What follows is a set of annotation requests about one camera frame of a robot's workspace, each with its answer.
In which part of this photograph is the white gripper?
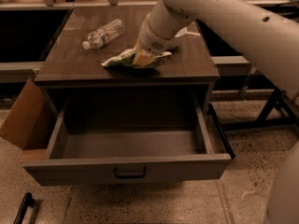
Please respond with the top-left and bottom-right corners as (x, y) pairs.
(133, 14), (181, 68)

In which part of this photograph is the green jalapeno chip bag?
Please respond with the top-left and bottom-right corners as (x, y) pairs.
(101, 49), (172, 68)

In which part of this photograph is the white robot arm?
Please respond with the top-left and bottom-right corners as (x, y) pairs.
(136, 0), (299, 103)

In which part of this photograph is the dark wooden drawer cabinet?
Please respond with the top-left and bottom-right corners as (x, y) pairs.
(35, 6), (219, 110)

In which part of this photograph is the open grey top drawer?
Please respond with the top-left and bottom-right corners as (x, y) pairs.
(23, 88), (232, 186)

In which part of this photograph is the clear plastic water bottle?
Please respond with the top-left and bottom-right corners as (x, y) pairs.
(82, 19), (125, 49)

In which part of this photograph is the white ceramic bowl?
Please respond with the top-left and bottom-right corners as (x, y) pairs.
(175, 27), (187, 38)

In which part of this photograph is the brown cardboard box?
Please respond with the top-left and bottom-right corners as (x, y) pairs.
(0, 77), (56, 150)

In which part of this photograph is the black bar on floor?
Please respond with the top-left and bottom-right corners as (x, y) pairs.
(13, 192), (36, 224)

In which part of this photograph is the black drawer handle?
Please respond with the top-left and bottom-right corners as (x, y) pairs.
(114, 166), (148, 179)

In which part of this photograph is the black metal table frame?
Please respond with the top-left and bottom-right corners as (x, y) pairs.
(221, 89), (299, 131)

